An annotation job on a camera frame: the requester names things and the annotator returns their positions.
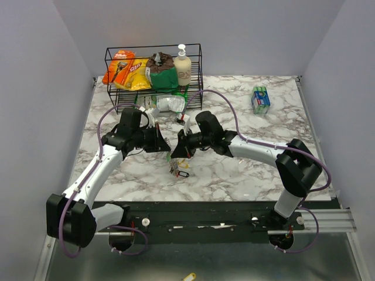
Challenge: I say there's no black wire rack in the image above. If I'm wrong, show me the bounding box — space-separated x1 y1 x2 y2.
102 43 203 113

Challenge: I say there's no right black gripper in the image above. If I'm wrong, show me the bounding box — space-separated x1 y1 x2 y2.
171 127 213 159

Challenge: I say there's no green white snack bag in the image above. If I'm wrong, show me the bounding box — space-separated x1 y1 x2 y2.
135 87 188 113

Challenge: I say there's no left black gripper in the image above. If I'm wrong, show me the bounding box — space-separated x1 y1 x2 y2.
132 123 171 153

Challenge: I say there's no orange razor package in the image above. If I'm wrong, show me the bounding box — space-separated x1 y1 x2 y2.
102 50 136 88

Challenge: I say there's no green brown bag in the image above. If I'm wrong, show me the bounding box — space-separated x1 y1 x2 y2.
146 52 179 92

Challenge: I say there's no aluminium rail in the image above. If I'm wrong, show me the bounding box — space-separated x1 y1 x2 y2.
267 208 357 235

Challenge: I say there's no cream soap pump bottle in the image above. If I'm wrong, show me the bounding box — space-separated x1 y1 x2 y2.
173 44 192 86

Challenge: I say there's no yellow tag on floor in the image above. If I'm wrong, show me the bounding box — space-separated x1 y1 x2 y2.
182 273 196 281

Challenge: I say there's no yellow key tag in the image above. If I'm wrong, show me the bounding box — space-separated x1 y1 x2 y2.
178 159 190 169

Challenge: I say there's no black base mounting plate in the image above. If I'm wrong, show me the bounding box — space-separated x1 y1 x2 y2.
58 200 342 245

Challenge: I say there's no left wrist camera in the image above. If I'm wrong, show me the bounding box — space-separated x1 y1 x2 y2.
139 107 160 128

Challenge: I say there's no black key tag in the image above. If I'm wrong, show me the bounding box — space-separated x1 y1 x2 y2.
178 171 190 178

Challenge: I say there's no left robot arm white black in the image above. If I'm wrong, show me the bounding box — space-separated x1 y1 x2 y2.
46 108 171 248

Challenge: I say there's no yellow chips bag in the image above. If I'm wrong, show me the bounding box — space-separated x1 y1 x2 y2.
114 58 151 91

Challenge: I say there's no blue green sponge pack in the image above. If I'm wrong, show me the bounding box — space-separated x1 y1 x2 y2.
251 86 271 114

